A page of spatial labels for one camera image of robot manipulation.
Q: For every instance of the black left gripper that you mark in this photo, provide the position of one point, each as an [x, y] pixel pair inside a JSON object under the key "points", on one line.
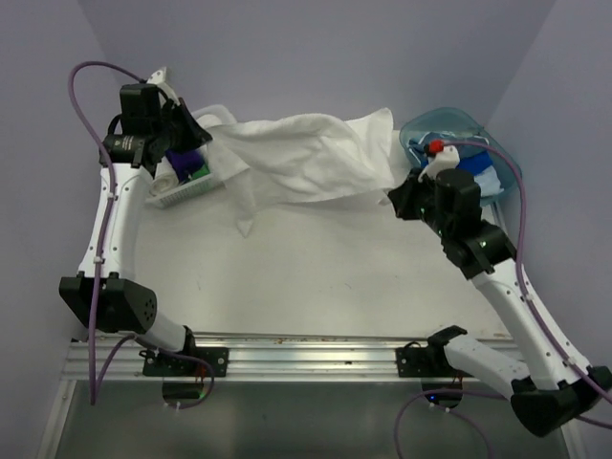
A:
{"points": [[196, 136]]}

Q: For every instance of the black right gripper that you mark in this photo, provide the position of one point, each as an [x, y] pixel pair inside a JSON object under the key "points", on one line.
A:
{"points": [[401, 195]]}

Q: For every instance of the purple towel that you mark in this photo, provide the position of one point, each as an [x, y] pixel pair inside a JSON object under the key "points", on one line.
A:
{"points": [[185, 163]]}

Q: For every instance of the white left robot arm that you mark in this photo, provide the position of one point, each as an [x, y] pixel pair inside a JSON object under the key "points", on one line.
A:
{"points": [[104, 294]]}

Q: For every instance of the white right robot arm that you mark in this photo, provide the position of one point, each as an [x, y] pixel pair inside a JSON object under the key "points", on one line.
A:
{"points": [[553, 383]]}

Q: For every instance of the green rolled towel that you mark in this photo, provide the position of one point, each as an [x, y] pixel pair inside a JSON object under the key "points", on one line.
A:
{"points": [[203, 171]]}

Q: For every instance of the white plastic basket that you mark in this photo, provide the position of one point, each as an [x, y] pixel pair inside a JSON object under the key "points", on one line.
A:
{"points": [[213, 114]]}

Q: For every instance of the large white rolled towel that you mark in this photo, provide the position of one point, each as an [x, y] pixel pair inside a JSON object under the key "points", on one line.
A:
{"points": [[165, 178]]}

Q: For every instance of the denim blue cloth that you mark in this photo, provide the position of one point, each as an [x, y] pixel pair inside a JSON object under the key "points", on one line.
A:
{"points": [[417, 145]]}

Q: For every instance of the light blue towel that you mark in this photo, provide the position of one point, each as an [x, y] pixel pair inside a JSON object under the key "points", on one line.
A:
{"points": [[489, 183]]}

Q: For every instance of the teal plastic bin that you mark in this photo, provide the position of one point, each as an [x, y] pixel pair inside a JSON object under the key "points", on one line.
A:
{"points": [[459, 122]]}

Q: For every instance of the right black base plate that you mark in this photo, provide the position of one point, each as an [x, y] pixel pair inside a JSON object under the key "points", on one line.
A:
{"points": [[416, 361]]}

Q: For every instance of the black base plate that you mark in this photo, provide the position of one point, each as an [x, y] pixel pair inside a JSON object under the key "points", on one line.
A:
{"points": [[416, 361], [204, 362]]}

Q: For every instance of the aluminium rail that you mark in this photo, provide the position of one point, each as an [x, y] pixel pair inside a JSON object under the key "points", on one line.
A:
{"points": [[261, 359]]}

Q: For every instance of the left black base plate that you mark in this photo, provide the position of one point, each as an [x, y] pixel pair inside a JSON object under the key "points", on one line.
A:
{"points": [[204, 362]]}

